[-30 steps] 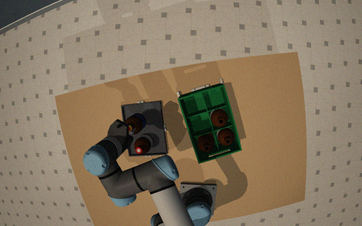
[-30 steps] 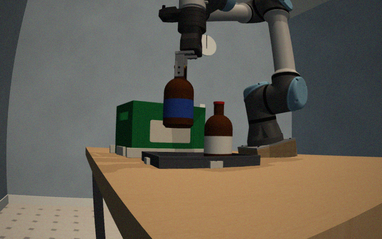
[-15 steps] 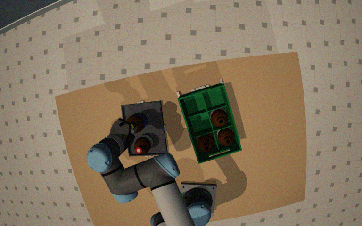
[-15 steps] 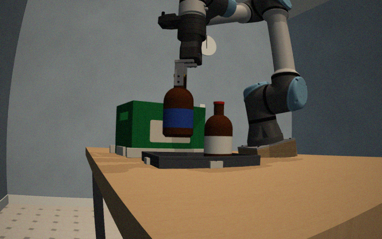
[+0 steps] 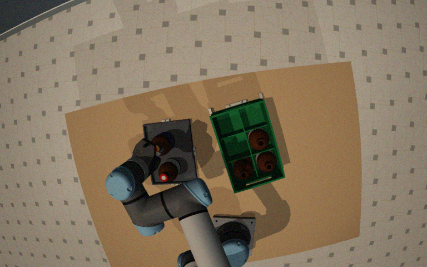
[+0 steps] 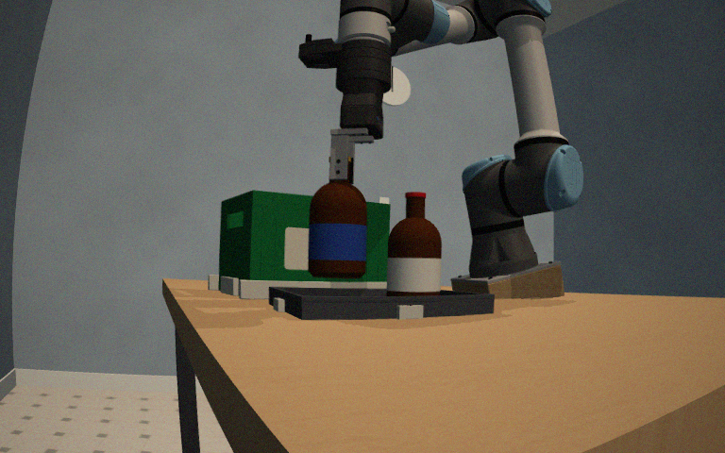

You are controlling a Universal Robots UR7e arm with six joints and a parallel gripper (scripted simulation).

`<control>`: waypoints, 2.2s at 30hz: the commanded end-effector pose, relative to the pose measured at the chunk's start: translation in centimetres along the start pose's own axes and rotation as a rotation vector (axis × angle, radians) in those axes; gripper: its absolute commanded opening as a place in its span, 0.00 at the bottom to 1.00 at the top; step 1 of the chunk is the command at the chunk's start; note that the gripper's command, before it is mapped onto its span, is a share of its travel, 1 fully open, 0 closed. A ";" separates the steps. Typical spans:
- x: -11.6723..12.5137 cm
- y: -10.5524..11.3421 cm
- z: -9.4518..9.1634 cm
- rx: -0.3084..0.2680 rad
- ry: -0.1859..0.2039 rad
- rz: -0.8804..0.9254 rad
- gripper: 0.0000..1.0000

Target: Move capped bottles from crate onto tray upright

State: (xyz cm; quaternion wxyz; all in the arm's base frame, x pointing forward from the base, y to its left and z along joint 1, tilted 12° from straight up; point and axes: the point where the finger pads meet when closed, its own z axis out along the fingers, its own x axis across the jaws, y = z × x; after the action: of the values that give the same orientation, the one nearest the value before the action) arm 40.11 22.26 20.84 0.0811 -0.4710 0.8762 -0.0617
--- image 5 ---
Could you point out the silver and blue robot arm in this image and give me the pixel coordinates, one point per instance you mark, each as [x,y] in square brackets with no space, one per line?
[228,247]

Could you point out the brown bottle with blue label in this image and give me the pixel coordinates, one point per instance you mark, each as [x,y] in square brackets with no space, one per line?
[164,140]

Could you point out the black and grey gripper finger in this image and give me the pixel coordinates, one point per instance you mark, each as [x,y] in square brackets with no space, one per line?
[159,152]

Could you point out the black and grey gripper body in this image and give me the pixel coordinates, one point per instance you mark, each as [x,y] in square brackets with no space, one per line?
[144,154]

